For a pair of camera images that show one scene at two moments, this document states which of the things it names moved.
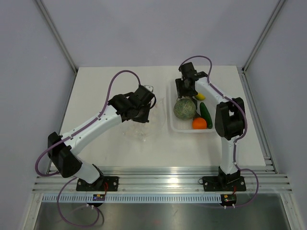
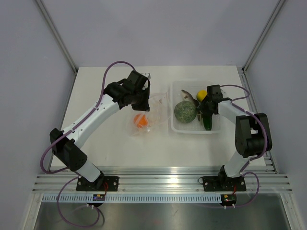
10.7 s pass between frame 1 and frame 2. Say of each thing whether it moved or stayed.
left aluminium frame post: stayed
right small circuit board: stayed
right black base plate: stayed
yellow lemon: stayed
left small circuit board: stayed
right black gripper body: moved
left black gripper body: moved
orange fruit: moved
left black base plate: stayed
